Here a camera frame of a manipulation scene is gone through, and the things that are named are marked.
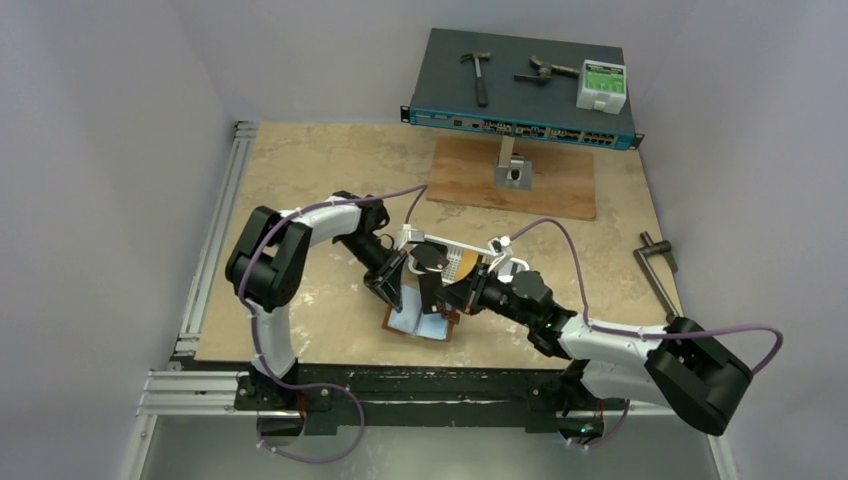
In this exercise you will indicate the white green electrical module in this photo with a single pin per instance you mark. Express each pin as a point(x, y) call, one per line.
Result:
point(602, 86)

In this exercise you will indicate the silver metal stand bracket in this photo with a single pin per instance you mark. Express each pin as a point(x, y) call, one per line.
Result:
point(512, 170)

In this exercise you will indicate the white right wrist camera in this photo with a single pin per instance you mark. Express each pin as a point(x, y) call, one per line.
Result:
point(501, 252)

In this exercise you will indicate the small hammer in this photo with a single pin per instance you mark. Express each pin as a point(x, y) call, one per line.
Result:
point(481, 92)

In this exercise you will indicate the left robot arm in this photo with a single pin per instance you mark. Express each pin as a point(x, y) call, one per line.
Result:
point(266, 267)

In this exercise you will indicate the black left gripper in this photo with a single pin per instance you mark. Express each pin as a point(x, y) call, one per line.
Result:
point(387, 277)

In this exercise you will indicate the metal T-handle tool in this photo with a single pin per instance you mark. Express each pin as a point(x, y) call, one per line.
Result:
point(643, 255)

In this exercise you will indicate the gold striped credit card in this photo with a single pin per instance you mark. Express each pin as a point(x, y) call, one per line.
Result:
point(467, 263)

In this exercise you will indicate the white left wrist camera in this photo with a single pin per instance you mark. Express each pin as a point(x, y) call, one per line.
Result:
point(408, 235)

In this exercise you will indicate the white plastic basket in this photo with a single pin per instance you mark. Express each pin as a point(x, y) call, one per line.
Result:
point(453, 250)

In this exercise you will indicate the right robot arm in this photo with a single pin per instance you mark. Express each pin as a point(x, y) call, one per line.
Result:
point(678, 366)

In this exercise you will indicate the plywood base board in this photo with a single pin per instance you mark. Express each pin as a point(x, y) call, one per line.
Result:
point(550, 181)

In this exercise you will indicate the aluminium frame rail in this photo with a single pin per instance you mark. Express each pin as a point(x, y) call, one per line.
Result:
point(239, 154)

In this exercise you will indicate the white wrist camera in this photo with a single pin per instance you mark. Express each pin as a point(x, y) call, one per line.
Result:
point(408, 235)
point(501, 252)

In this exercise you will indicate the brown leather card holder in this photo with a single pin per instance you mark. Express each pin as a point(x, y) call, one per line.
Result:
point(413, 321)

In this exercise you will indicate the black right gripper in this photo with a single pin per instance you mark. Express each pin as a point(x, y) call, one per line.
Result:
point(473, 291)

